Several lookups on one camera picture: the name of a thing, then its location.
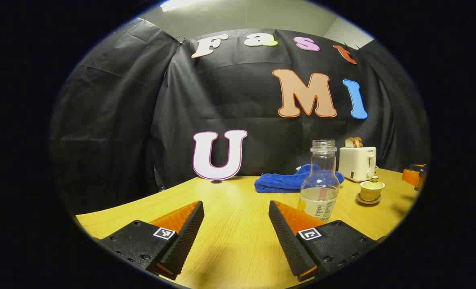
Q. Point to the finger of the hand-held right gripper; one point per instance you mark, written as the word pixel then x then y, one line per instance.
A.
pixel 411 176

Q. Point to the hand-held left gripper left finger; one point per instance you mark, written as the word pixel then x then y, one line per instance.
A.
pixel 186 237

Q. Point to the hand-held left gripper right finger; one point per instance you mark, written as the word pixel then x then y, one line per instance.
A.
pixel 288 241

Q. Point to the pale yellow teacup lid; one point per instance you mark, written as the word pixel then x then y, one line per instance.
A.
pixel 373 184

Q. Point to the clear plastic water bottle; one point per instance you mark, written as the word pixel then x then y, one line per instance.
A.
pixel 320 188

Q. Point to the pale yellow teacup saucer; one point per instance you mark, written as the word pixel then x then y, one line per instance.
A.
pixel 368 202

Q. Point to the white toaster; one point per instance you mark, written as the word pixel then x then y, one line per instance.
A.
pixel 356 164

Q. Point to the blue towel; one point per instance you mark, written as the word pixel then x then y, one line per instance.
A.
pixel 278 182

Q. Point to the bread slice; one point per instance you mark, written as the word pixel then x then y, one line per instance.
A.
pixel 359 141
pixel 349 143

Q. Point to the black backdrop cloth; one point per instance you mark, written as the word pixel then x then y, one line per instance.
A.
pixel 121 120

